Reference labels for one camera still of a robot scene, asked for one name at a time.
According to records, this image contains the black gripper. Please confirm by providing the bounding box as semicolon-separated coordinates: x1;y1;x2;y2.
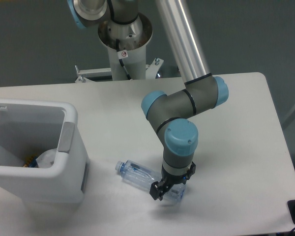
149;162;196;201

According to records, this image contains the clear plastic water bottle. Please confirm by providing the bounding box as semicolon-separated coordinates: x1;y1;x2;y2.
115;160;187;203

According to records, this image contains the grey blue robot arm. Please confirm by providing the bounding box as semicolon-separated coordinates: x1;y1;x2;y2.
68;0;229;200

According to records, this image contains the white plastic trash can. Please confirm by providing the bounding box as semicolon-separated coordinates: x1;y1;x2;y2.
0;98;89;203

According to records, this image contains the blue yellow snack wrapper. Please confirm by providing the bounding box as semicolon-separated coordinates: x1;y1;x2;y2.
23;155;38;168

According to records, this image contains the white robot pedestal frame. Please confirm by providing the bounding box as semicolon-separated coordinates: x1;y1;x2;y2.
75;13;164;83

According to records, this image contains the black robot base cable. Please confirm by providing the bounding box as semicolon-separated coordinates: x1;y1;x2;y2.
116;38;133;81

